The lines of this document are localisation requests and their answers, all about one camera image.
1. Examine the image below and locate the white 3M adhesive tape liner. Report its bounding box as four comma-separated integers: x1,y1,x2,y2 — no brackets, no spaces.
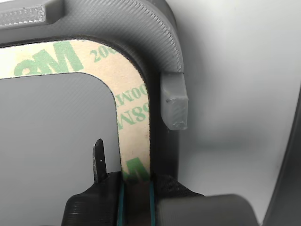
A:
0,39,155,189

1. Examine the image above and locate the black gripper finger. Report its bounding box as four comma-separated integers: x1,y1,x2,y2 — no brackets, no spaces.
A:
150,174,261,226
61,138,125,226

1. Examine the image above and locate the gray printed box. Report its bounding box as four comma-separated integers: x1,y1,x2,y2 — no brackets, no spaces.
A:
0,0,190,201

